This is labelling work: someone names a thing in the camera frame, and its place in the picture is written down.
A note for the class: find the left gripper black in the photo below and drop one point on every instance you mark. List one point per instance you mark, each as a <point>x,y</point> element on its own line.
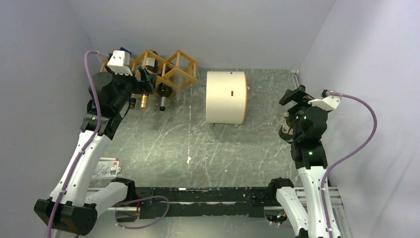
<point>147,84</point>

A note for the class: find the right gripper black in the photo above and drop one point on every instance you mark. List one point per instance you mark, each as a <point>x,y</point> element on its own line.
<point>289,94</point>

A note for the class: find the dark green labelled wine bottle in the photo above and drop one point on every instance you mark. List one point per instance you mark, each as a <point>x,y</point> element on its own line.
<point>286,131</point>

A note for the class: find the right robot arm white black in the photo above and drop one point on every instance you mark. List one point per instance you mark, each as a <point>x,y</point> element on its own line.
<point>302,127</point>

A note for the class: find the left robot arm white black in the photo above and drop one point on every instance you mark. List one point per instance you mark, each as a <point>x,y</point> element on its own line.
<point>69,208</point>

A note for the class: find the dark bottle gold foil neck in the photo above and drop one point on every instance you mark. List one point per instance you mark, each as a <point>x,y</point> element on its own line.
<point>152,65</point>

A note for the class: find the dark green bottle silver cap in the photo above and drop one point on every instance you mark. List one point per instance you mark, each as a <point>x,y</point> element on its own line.
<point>164,91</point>

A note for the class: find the wooden hexagonal wine rack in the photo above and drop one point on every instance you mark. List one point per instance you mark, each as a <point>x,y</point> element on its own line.
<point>177,71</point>

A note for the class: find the blue glass bottle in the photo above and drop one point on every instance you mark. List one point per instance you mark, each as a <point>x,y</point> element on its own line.
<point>124,49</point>

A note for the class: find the cream cylindrical drum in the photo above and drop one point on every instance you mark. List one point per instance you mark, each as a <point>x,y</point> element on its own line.
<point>226,97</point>

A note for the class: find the white paper card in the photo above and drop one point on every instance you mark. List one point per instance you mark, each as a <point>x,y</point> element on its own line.
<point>107,168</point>

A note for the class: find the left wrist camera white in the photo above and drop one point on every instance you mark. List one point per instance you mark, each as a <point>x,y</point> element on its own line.
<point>119,63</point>

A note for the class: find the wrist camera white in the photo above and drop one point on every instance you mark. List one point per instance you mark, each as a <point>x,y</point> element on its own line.
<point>329,102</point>
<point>119,63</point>

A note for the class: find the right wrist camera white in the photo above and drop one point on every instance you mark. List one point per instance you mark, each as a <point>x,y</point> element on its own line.
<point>329,102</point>

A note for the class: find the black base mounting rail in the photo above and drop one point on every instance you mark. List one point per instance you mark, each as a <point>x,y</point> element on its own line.
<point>203,210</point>

